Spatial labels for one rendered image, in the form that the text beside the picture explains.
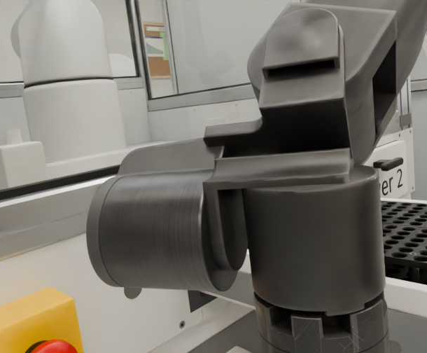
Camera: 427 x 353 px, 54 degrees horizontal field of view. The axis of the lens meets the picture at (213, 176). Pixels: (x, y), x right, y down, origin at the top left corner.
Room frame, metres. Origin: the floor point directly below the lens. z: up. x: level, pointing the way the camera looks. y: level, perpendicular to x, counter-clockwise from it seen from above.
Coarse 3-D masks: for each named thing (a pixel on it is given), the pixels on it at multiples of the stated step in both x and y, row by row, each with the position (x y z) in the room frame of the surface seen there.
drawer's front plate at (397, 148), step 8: (392, 144) 0.82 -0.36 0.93; (400, 144) 0.84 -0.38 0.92; (376, 152) 0.76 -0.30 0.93; (384, 152) 0.79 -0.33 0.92; (392, 152) 0.81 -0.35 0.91; (400, 152) 0.84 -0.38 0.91; (368, 160) 0.74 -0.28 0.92; (376, 160) 0.76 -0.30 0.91; (376, 168) 0.76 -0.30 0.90; (400, 168) 0.84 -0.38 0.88; (384, 176) 0.78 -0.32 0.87; (392, 176) 0.81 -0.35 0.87; (384, 184) 0.78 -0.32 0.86; (392, 184) 0.81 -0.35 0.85; (384, 192) 0.78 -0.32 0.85; (392, 192) 0.81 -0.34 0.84; (400, 192) 0.84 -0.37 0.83
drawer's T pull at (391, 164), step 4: (380, 160) 0.75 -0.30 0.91; (384, 160) 0.75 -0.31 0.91; (388, 160) 0.75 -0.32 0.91; (392, 160) 0.73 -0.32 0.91; (396, 160) 0.74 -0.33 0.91; (400, 160) 0.75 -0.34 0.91; (376, 164) 0.75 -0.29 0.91; (380, 164) 0.74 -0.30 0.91; (384, 164) 0.72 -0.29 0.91; (388, 164) 0.71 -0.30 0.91; (392, 164) 0.72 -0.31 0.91; (396, 164) 0.74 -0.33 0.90; (400, 164) 0.75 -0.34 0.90; (384, 168) 0.71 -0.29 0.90; (388, 168) 0.71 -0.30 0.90; (392, 168) 0.72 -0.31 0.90
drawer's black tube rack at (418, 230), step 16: (384, 208) 0.49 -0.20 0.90; (400, 208) 0.49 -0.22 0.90; (416, 208) 0.48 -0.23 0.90; (384, 224) 0.43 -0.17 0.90; (400, 224) 0.42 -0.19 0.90; (416, 224) 0.43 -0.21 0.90; (384, 240) 0.38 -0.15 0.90; (400, 240) 0.38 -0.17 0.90; (416, 240) 0.38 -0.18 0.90; (384, 256) 0.35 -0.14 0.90; (400, 256) 0.35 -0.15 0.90; (400, 272) 0.37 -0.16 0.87; (416, 272) 0.34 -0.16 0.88
